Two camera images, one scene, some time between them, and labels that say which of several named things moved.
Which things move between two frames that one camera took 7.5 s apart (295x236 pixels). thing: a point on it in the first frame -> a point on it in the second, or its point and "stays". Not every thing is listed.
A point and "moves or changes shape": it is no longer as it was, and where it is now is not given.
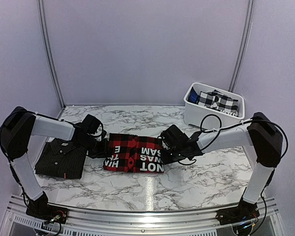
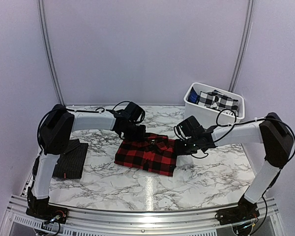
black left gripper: [102, 151] -> [140, 135]
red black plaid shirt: [133, 153] moves or changes shape
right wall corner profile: [250, 10] stays
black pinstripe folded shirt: [60, 158] stays
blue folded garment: [193, 97] stays
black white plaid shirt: [215, 100] stays
